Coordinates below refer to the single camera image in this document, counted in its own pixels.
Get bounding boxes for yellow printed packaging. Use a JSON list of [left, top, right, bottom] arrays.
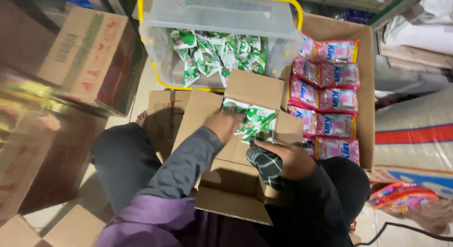
[[0, 72, 73, 115]]

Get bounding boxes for clear bin with yellow rim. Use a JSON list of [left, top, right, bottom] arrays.
[[137, 0, 305, 92]]

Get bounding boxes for large open cardboard box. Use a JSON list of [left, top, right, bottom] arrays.
[[282, 13, 376, 171]]

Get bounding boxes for small open cardboard box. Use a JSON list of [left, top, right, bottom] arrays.
[[171, 68, 305, 226]]

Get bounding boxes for white sack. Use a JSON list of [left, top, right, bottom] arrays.
[[383, 0, 453, 56]]

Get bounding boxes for person's right hand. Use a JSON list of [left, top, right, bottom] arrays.
[[254, 139, 318, 181]]

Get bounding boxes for rows of pink packets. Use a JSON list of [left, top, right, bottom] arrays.
[[287, 32, 361, 165]]

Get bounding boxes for pile of green sachets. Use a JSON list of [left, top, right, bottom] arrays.
[[170, 28, 268, 88]]

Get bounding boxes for purple garment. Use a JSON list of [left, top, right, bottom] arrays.
[[96, 195, 209, 247]]

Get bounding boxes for person's left hand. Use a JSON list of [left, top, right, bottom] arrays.
[[203, 111, 245, 145]]

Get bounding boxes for tall brown carton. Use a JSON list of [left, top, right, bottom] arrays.
[[0, 107, 108, 222]]

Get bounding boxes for dark checked cloth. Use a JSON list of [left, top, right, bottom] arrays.
[[246, 137, 284, 191]]

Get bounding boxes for red green printed carton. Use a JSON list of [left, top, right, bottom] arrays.
[[35, 6, 148, 118]]

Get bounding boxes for person's leg in dark trousers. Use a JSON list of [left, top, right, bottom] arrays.
[[91, 122, 163, 215]]

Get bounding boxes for stack of wooden boards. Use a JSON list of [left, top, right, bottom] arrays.
[[376, 29, 453, 72]]

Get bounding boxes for plain brown cardboard box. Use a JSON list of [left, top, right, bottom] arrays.
[[0, 204, 107, 247]]

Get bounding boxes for bunch of green sachets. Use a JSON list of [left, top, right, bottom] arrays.
[[222, 98, 277, 144]]

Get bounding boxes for green edged shelf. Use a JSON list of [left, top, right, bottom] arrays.
[[288, 0, 427, 28]]

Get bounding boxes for person's bare foot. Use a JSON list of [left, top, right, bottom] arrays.
[[135, 110, 149, 128]]

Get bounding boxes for woven sack with coloured stripes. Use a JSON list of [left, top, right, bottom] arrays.
[[368, 88, 453, 198]]

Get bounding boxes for black cable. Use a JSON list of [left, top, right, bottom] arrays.
[[354, 221, 453, 247]]

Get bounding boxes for colourful plastic pouch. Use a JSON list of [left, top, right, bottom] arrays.
[[368, 181, 439, 215]]

